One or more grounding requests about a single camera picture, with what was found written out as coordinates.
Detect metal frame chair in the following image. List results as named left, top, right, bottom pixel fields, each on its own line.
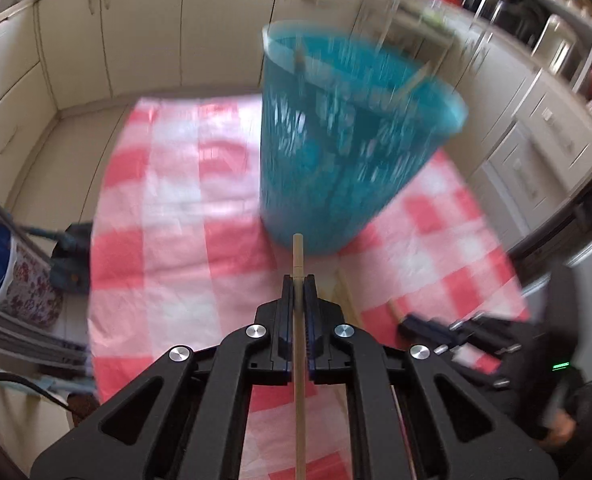
left=0, top=167, right=94, bottom=368

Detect dark blue floor tool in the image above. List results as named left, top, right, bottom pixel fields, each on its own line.
left=50, top=224, right=94, bottom=292

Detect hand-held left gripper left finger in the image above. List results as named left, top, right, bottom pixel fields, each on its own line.
left=33, top=275, right=297, bottom=480

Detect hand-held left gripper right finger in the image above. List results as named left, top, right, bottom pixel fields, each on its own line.
left=303, top=275, right=562, bottom=480

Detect pale bamboo chopstick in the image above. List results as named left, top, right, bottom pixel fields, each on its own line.
left=335, top=268, right=365, bottom=330

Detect cream base cabinets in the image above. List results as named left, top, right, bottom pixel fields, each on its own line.
left=453, top=25, right=592, bottom=261

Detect white countertop appliance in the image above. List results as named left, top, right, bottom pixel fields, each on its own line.
left=531, top=14, right=578, bottom=76

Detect cream drawer cabinet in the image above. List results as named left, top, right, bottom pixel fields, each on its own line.
left=0, top=5, right=59, bottom=213

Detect person's right hand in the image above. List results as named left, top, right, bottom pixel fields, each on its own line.
left=540, top=409, right=578, bottom=447

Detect red white checkered tablecloth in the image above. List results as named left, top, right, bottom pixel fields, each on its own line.
left=86, top=92, right=532, bottom=480

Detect cream tall door cabinets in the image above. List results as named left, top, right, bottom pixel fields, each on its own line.
left=34, top=0, right=371, bottom=111

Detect black cable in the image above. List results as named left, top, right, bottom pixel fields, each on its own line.
left=0, top=374, right=72, bottom=412

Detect white storage rack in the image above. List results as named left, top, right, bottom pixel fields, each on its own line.
left=361, top=0, right=459, bottom=68

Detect blue perforated plastic basket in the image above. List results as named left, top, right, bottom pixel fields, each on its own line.
left=258, top=20, right=469, bottom=257

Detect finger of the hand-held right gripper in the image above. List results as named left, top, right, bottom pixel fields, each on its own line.
left=398, top=312, right=519, bottom=347
left=433, top=340, right=509, bottom=392

